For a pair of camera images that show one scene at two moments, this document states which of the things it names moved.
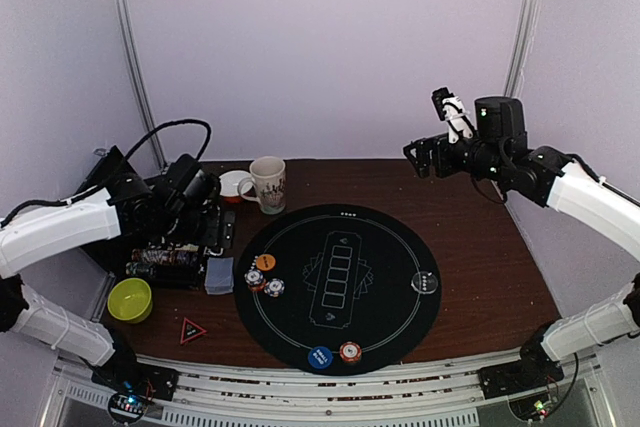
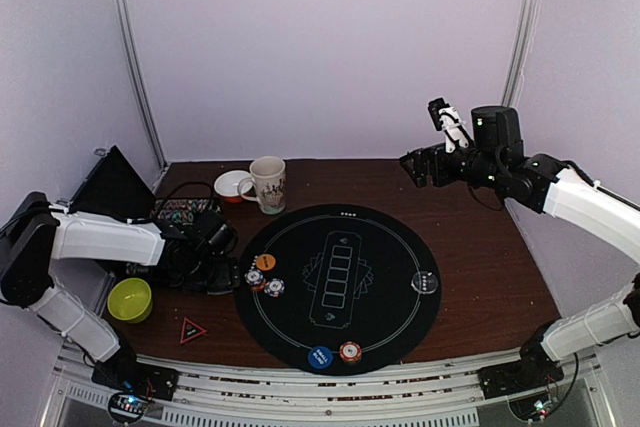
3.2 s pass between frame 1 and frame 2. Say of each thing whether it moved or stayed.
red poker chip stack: stayed
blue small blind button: stayed
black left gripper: moved
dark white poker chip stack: stayed
